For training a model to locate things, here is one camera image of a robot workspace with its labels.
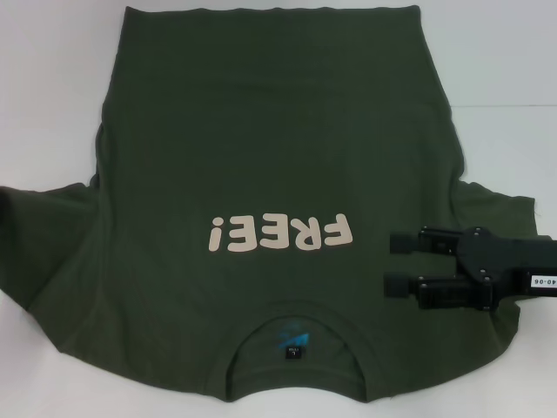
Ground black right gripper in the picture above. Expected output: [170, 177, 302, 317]
[382, 226, 557, 311]

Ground dark green FREE! t-shirt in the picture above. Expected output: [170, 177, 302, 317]
[0, 3, 553, 418]

